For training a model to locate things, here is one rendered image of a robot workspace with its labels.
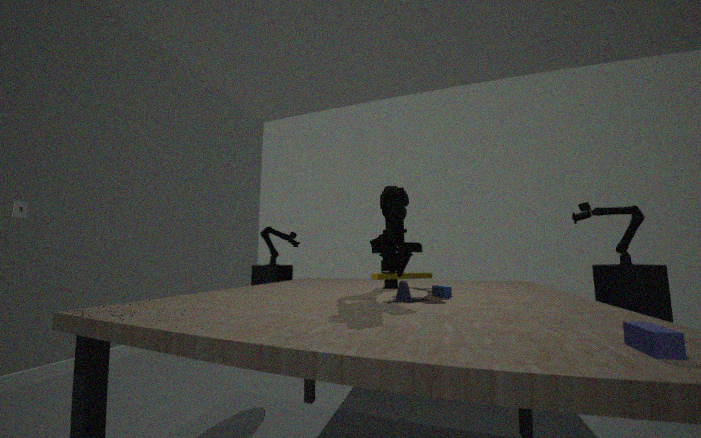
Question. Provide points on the yellow bar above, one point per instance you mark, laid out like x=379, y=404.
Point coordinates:
x=394, y=276

